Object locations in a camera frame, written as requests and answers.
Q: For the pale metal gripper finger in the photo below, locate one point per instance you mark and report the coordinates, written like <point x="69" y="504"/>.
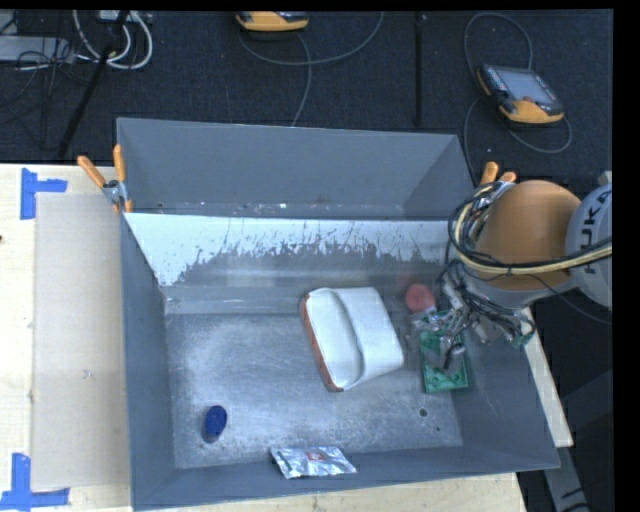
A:
<point x="443" y="352"/>
<point x="457" y="356"/>

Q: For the green flat studded block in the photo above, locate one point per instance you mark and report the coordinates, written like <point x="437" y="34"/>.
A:
<point x="440" y="380"/>

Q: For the red ball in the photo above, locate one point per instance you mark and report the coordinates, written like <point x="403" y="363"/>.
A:
<point x="419" y="297"/>

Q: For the white and orange pouch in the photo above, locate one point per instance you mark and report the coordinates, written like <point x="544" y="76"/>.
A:
<point x="360" y="335"/>

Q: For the grey metal bin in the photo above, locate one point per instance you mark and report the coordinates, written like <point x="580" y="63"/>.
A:
<point x="280" y="380"/>

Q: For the silver foil packet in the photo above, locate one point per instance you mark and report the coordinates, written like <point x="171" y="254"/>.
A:
<point x="310" y="462"/>

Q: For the blue oval disc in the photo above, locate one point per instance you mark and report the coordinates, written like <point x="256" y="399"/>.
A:
<point x="214" y="422"/>

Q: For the pale flat board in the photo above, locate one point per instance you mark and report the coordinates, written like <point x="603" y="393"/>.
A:
<point x="75" y="325"/>

